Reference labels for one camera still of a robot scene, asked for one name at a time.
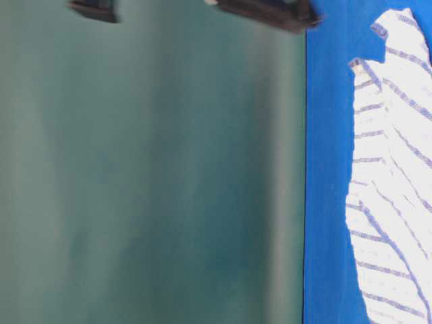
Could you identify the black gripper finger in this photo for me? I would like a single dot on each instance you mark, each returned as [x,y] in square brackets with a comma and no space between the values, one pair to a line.
[290,16]
[100,10]

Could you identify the white blue-striped towel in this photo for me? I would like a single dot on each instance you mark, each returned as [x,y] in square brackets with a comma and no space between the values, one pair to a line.
[388,204]

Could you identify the blue table cloth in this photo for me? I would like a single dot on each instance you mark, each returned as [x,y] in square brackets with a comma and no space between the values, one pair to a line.
[331,293]

